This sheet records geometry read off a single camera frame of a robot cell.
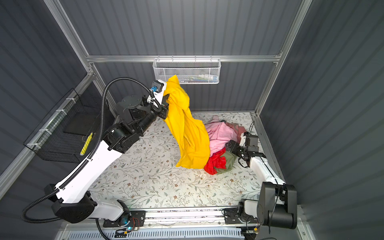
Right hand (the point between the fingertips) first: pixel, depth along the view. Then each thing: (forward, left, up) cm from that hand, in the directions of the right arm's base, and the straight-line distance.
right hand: (234, 147), depth 89 cm
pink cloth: (+8, +8, +3) cm, 12 cm away
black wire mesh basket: (-4, +86, +21) cm, 88 cm away
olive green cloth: (-6, +3, -3) cm, 8 cm away
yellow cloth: (-1, +24, +13) cm, 28 cm away
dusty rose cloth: (+17, -6, -5) cm, 19 cm away
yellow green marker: (-15, +74, +20) cm, 78 cm away
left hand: (0, +34, +41) cm, 53 cm away
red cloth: (-7, +12, -3) cm, 14 cm away
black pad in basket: (+3, +83, +22) cm, 86 cm away
